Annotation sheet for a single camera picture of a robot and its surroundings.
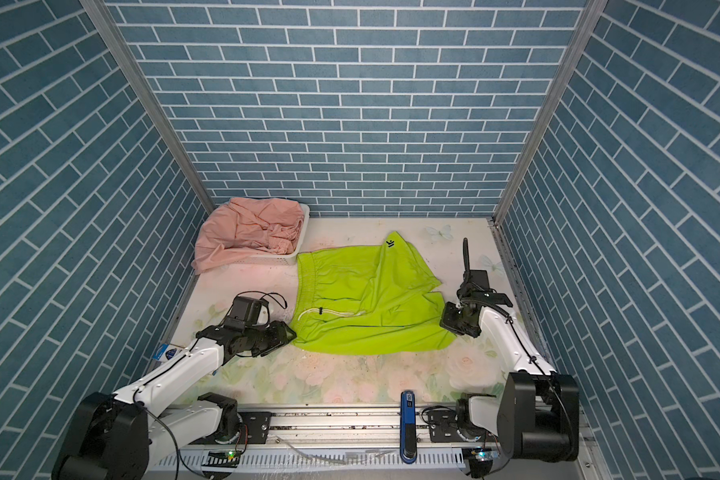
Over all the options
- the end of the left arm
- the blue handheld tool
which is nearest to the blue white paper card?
the end of the left arm

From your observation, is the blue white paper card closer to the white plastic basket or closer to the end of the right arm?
the white plastic basket

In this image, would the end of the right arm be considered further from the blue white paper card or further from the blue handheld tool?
the blue white paper card

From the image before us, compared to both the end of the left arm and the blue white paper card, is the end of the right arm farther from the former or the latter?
the blue white paper card

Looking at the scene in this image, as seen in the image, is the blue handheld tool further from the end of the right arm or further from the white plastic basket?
the white plastic basket

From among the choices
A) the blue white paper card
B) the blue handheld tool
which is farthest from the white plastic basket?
the blue handheld tool
